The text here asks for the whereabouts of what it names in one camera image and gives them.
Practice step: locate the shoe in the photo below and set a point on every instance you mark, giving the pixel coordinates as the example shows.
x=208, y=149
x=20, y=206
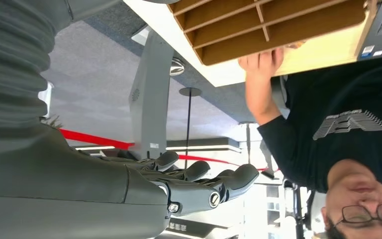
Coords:
x=176, y=67

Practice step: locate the red barrier belt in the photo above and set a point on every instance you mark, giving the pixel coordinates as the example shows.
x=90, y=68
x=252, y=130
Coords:
x=95, y=139

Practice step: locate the black stanchion post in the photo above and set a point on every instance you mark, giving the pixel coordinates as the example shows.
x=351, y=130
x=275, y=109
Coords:
x=190, y=92
x=247, y=132

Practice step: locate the light wooden table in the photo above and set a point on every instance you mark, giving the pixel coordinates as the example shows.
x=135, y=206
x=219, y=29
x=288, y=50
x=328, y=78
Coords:
x=316, y=57

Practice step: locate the person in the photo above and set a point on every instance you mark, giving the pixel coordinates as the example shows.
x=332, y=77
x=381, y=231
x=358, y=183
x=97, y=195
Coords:
x=342, y=99

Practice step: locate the grey kiosk stand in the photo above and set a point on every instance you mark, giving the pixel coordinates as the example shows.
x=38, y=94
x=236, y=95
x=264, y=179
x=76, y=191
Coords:
x=151, y=99

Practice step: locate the brown wooden card organizer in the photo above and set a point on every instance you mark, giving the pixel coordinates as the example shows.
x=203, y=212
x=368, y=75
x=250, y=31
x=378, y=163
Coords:
x=276, y=29

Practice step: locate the black framed glasses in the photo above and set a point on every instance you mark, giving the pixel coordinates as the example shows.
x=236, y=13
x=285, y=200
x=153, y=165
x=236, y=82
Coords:
x=359, y=214

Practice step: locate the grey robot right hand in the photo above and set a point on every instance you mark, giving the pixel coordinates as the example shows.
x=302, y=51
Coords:
x=62, y=184

